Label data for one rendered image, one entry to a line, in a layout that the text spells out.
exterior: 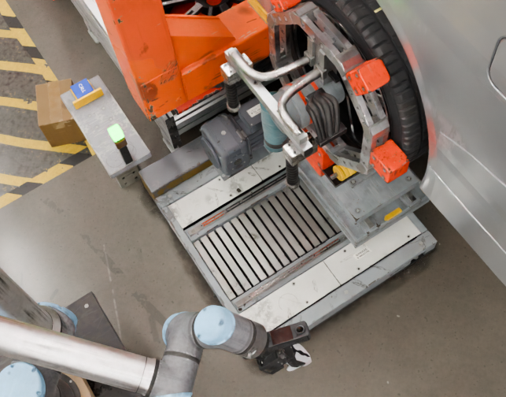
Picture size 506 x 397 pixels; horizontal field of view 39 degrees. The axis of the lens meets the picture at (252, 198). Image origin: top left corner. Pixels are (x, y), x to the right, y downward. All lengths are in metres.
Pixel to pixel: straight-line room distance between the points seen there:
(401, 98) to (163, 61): 0.84
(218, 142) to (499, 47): 1.38
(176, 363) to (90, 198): 1.51
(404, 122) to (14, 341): 1.15
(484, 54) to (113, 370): 1.07
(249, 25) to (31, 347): 1.42
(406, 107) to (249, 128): 0.87
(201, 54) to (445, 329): 1.36
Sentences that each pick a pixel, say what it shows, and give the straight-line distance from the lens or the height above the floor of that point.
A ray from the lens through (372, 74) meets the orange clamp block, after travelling 1.90.
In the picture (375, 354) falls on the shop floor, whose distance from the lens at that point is 2.77.
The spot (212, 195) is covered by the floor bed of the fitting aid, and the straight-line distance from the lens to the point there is 2.93.
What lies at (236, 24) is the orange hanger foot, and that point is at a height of 0.68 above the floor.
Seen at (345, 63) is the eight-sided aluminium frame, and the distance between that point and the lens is 1.96.
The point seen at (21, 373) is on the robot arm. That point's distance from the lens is 2.24.
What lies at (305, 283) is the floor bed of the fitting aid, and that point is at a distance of 2.76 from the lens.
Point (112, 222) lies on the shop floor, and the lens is 3.05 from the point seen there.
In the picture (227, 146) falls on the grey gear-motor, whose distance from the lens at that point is 2.65.
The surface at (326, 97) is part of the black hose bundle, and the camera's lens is 1.99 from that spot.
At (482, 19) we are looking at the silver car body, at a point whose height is 1.53.
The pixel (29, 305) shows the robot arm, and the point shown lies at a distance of 2.06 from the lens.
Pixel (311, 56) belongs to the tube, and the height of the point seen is 1.02.
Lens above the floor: 2.67
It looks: 63 degrees down
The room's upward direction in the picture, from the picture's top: 9 degrees counter-clockwise
